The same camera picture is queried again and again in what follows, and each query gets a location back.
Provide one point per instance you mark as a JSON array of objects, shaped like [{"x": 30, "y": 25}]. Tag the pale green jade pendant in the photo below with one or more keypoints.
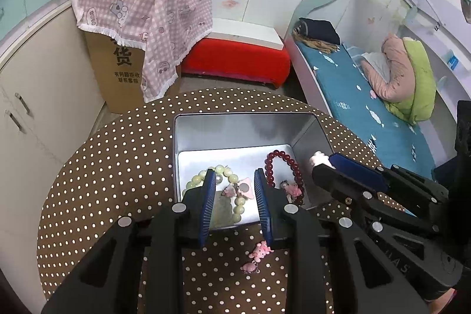
[{"x": 222, "y": 211}]

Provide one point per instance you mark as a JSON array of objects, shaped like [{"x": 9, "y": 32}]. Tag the white pillow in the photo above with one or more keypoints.
[{"x": 375, "y": 64}]

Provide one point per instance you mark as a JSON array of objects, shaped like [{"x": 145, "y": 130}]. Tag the faint pink butterfly sticker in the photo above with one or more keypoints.
[{"x": 230, "y": 3}]

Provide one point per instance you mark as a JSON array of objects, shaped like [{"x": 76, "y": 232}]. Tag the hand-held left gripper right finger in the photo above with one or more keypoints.
[{"x": 263, "y": 211}]

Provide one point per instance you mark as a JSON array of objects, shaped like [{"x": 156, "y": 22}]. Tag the red ottoman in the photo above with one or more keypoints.
[{"x": 235, "y": 64}]

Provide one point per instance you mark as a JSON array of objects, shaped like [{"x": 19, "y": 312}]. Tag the small silver pink charm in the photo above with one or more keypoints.
[{"x": 237, "y": 189}]

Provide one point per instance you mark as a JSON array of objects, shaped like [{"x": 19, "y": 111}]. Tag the folded dark clothes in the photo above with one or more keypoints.
[{"x": 320, "y": 29}]

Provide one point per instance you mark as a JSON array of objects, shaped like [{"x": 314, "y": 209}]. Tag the folded tan cloth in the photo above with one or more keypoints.
[{"x": 316, "y": 43}]

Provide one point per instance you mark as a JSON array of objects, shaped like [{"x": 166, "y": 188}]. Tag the person's right hand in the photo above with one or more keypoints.
[{"x": 443, "y": 303}]

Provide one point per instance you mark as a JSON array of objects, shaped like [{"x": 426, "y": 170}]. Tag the green blanket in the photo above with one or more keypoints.
[{"x": 421, "y": 86}]

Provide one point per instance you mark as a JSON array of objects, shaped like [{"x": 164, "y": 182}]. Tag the blue printed bed sheet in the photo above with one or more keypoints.
[{"x": 349, "y": 93}]

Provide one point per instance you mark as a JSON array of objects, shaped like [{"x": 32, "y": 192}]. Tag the white pink charm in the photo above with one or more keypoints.
[{"x": 319, "y": 157}]

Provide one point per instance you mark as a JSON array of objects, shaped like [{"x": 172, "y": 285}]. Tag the white low cabinet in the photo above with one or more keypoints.
[{"x": 40, "y": 89}]

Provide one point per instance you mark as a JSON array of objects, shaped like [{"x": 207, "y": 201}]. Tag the brown cardboard box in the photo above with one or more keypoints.
[{"x": 117, "y": 75}]

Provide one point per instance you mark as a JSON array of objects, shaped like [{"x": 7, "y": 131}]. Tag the white board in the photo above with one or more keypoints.
[{"x": 246, "y": 32}]

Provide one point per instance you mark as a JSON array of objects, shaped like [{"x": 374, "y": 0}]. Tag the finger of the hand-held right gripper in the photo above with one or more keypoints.
[
  {"x": 358, "y": 172},
  {"x": 338, "y": 185}
]

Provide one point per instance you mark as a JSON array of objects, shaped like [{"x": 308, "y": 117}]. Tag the silver metal tin box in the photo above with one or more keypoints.
[{"x": 239, "y": 137}]

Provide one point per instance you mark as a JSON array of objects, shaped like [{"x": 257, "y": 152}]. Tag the pink checked cloth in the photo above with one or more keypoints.
[{"x": 147, "y": 5}]

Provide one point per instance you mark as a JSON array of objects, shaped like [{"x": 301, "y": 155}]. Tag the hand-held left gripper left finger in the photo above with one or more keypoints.
[{"x": 206, "y": 207}]

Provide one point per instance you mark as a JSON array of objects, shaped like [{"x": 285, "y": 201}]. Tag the brown polka-dot tablecloth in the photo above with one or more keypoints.
[{"x": 110, "y": 170}]

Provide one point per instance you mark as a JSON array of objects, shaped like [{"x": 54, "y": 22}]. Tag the small blue holder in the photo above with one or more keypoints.
[{"x": 453, "y": 61}]

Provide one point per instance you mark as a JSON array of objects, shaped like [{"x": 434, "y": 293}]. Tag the pink doll charm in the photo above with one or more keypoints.
[{"x": 293, "y": 190}]

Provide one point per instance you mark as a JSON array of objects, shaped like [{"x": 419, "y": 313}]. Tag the pink plush pillow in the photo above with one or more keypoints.
[{"x": 395, "y": 75}]

